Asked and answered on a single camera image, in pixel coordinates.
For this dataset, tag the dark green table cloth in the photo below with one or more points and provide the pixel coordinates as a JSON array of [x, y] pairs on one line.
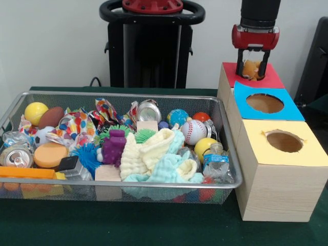
[[128, 225]]

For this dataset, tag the orange foam disc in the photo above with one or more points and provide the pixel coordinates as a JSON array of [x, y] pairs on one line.
[[50, 155]]

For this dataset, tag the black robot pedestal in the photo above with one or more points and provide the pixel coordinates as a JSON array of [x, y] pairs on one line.
[[153, 51]]

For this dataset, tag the brown toy football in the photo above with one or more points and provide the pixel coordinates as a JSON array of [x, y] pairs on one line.
[[51, 118]]

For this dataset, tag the dark green side-table cloth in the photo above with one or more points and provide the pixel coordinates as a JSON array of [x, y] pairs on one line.
[[320, 110]]

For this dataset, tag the purple knobbly toy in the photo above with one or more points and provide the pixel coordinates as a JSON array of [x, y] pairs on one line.
[[114, 148]]

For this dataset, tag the black upright panel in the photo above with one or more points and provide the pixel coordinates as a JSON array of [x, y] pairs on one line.
[[315, 64]]

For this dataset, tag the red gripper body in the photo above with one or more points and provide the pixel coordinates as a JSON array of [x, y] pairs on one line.
[[256, 41]]

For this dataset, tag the white baseball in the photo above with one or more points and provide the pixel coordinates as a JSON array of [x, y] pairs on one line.
[[194, 132]]

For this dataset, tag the pale yellow muslin cloth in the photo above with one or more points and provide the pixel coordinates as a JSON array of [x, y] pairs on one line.
[[148, 151]]

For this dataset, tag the orange toy brick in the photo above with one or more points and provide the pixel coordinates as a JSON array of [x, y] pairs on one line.
[[25, 172]]

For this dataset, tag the yellow ball with black band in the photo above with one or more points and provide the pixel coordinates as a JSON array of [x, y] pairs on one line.
[[203, 146]]

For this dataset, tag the wooden three-hole box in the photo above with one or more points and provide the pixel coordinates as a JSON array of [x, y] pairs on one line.
[[276, 189]]

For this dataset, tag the plain yellow ball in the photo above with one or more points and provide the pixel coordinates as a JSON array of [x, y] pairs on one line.
[[36, 113]]

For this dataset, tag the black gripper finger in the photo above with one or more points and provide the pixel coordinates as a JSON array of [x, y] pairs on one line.
[[264, 64], [240, 61]]

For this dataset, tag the brown plush dog toy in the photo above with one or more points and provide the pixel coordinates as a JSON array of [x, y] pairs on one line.
[[251, 69]]

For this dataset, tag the shallow mesh bin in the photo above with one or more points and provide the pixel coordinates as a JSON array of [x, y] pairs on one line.
[[153, 197]]

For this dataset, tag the teal muslin cloth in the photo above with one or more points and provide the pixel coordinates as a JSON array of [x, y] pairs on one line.
[[166, 169]]

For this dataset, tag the blue spiky ball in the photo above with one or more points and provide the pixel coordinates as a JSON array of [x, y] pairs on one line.
[[85, 156]]

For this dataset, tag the green spiky ball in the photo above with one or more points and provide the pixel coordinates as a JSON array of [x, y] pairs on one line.
[[144, 134]]

